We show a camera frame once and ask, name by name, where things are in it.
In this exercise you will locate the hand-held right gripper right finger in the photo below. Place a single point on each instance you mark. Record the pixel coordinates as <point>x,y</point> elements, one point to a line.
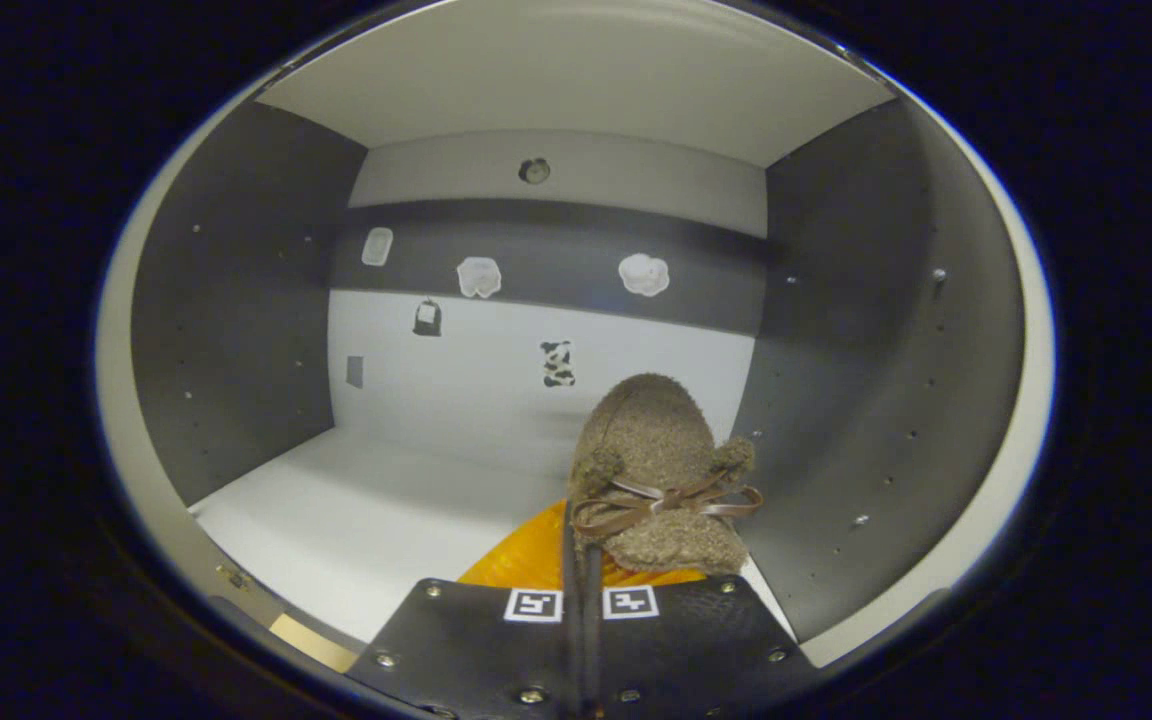
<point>686,650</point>

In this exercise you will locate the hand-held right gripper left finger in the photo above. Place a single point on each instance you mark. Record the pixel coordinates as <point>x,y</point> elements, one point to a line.
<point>476,650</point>

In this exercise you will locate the brown fuzzy shoe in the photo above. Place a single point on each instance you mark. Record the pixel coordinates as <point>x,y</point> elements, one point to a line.
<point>656,440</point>

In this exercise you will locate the white shoe cabinet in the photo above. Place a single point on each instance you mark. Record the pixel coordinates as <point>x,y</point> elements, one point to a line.
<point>236,320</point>

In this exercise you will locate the white cabinet shelf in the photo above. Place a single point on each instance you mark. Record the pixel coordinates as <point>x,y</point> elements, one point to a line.
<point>576,70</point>

